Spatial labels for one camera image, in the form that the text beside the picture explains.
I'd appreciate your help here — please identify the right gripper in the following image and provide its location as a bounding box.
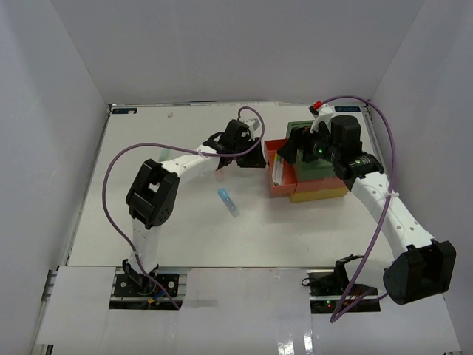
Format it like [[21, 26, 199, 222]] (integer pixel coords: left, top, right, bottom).
[[276, 121, 340, 166]]

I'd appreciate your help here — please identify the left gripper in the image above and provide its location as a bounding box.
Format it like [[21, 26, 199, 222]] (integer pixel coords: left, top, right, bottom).
[[233, 137, 268, 169]]

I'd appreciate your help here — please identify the teal cap pen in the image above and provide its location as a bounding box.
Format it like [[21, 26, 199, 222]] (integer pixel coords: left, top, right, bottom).
[[272, 154, 282, 186]]

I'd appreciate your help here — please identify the red drawer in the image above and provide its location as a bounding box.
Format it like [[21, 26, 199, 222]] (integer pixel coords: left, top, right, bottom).
[[263, 139, 297, 197]]

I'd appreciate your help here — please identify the orange pink highlighter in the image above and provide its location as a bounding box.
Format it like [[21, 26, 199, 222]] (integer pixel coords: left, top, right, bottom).
[[215, 169, 225, 182]]

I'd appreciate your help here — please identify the blue highlighter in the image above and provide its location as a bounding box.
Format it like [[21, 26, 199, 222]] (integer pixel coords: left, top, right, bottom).
[[217, 189, 239, 217]]

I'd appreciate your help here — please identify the yellow cap pen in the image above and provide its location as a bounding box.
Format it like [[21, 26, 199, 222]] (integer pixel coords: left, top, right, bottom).
[[279, 158, 284, 186]]

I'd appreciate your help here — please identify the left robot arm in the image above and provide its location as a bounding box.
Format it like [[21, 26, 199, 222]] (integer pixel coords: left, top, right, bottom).
[[123, 119, 266, 295]]

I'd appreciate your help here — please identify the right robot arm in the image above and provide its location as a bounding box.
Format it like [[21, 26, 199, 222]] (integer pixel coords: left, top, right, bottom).
[[277, 115, 456, 305]]

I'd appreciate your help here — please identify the stacked drawer box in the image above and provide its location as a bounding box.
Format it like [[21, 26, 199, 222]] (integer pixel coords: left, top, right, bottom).
[[285, 120, 350, 203]]

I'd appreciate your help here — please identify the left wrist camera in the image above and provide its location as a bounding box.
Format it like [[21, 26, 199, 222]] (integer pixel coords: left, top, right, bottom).
[[243, 118, 260, 131]]

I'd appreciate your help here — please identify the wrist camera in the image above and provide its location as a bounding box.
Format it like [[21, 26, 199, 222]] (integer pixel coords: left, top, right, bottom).
[[309, 101, 334, 133], [243, 118, 260, 131]]

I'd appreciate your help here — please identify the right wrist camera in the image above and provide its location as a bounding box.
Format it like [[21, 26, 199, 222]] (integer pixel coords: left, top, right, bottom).
[[309, 101, 334, 133]]

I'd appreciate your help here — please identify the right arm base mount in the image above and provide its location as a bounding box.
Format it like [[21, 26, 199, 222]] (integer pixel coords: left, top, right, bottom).
[[301, 254, 381, 314]]

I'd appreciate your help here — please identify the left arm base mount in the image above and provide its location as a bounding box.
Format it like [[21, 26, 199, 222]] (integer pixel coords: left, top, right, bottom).
[[109, 259, 180, 310]]

